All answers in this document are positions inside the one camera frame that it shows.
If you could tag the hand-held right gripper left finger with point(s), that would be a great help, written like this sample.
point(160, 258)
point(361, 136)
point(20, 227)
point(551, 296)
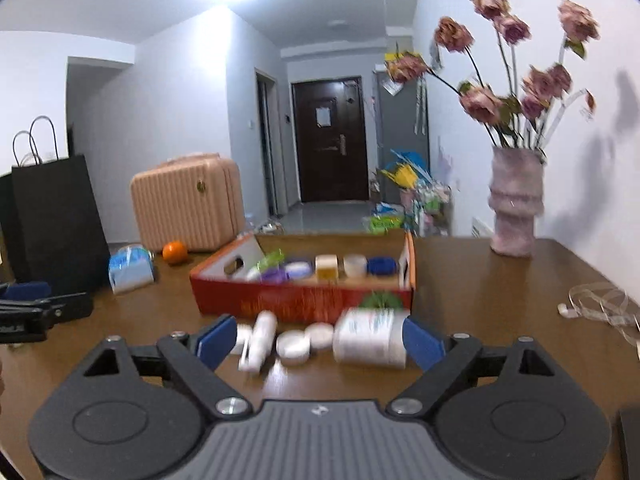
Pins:
point(217, 341)

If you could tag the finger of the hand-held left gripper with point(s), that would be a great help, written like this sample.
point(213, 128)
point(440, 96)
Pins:
point(70, 306)
point(27, 291)

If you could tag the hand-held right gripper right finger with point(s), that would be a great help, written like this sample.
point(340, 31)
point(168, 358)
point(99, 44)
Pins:
point(422, 342)

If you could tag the large white labelled bottle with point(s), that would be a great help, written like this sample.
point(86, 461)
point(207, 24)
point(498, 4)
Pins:
point(370, 338)

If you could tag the dark blue lid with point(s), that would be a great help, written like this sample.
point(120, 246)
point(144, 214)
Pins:
point(382, 266)

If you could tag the red cardboard box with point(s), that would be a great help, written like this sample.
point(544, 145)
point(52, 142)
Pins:
point(295, 302)

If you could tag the purple round lid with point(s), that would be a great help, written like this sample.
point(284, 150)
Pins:
point(275, 275)

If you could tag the green spray bottle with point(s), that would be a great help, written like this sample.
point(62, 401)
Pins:
point(267, 262)

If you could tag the clear tape roll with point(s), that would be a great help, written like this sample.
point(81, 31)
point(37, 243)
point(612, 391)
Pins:
point(355, 266)

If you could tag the white and blue lid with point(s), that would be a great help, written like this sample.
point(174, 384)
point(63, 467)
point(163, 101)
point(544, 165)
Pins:
point(298, 270)

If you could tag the white tube bottle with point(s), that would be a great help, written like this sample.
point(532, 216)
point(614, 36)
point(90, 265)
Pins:
point(260, 340)

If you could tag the blue tissue pack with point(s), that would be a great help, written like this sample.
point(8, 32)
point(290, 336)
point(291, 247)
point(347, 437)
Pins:
point(131, 270)

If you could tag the black paper bag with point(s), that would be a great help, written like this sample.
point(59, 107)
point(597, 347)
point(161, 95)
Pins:
point(55, 220)

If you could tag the small white round jar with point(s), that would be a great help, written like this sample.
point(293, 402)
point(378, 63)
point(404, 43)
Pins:
point(320, 336)
point(293, 347)

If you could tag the orange fruit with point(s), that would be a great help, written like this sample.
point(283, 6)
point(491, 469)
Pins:
point(175, 252)

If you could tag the green plastic bag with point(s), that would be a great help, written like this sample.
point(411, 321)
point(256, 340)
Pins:
point(384, 220)

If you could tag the pink ribbed suitcase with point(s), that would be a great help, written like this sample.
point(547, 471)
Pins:
point(185, 205)

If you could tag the yellow watering can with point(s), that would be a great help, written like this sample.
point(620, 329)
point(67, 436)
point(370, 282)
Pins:
point(402, 177)

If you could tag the pink textured vase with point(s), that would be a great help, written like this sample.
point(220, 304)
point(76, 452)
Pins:
point(516, 200)

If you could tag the white earphones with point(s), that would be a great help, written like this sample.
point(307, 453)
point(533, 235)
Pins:
point(600, 302)

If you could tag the grey refrigerator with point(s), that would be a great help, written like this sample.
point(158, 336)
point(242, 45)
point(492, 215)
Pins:
point(400, 125)

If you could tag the dark brown door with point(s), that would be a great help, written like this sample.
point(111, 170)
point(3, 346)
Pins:
point(327, 145)

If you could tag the black phone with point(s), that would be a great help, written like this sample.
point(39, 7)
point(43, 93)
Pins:
point(631, 445)

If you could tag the dried pink roses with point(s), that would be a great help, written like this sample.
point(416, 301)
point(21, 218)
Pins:
point(480, 102)

